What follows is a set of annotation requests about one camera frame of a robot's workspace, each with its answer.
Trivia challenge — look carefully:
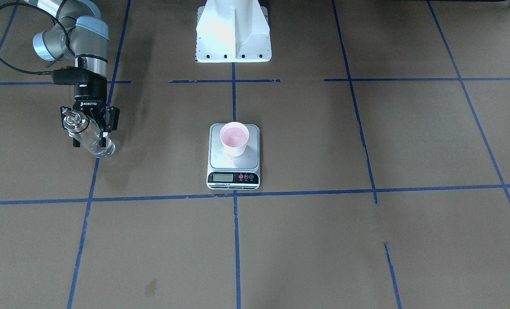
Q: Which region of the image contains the silver digital kitchen scale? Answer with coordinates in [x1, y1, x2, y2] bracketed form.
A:
[206, 123, 261, 190]

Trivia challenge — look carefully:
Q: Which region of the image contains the pink plastic cup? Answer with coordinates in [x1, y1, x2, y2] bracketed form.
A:
[219, 121, 250, 157]

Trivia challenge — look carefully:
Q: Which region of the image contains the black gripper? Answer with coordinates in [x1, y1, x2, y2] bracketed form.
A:
[60, 77, 120, 148]

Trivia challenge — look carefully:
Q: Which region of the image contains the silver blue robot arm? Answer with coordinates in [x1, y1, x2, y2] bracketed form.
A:
[21, 0, 119, 157]

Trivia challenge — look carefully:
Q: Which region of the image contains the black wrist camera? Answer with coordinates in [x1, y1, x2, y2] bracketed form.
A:
[51, 67, 90, 85]

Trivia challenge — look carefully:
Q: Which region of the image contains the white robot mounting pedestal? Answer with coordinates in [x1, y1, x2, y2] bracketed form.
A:
[195, 0, 272, 63]

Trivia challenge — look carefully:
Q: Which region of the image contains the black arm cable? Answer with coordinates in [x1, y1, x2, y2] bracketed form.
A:
[0, 2, 73, 76]

